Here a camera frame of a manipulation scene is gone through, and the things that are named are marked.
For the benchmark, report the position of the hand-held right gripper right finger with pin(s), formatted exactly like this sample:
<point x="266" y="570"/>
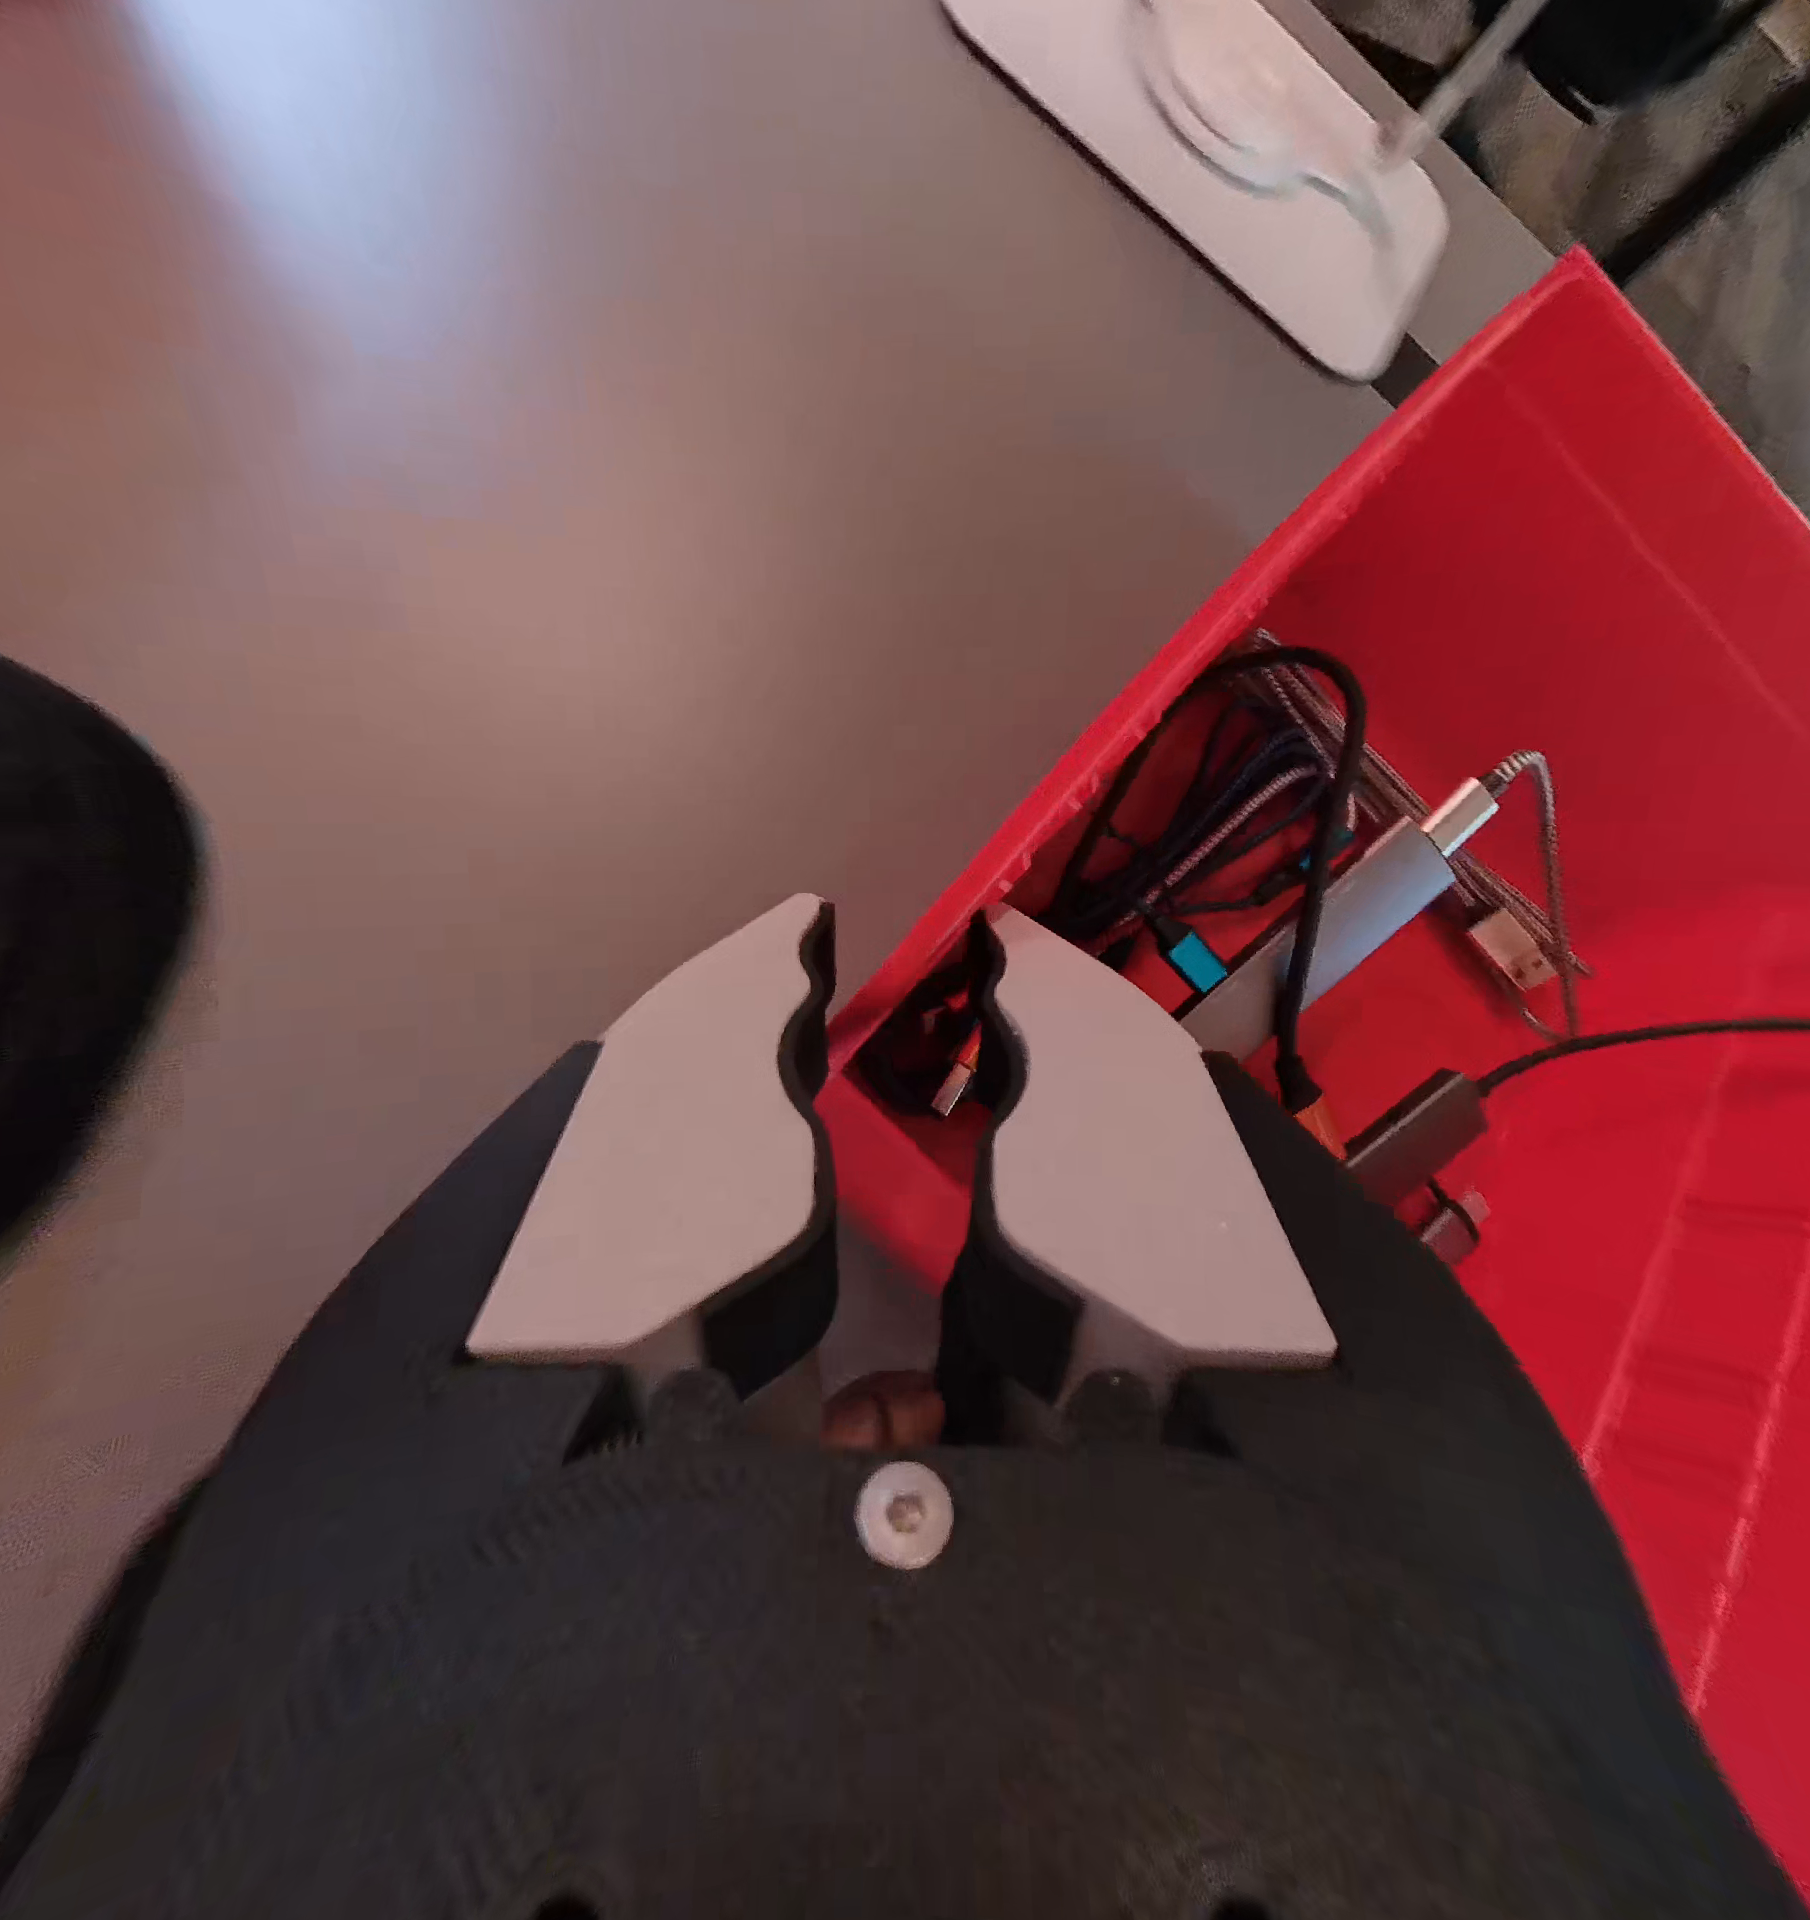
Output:
<point x="1131" y="1182"/>

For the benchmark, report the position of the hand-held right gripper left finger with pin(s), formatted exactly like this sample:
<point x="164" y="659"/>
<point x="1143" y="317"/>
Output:
<point x="649" y="1169"/>

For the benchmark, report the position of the dark grey usb hub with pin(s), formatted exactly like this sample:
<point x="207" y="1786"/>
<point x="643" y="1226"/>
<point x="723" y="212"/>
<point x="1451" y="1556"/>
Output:
<point x="1425" y="1128"/>

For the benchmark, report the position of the red plastic bin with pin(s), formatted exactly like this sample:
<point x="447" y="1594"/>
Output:
<point x="1592" y="596"/>

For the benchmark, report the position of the silver usb hub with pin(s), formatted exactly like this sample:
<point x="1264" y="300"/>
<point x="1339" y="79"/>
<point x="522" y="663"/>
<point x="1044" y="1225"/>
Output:
<point x="1386" y="884"/>

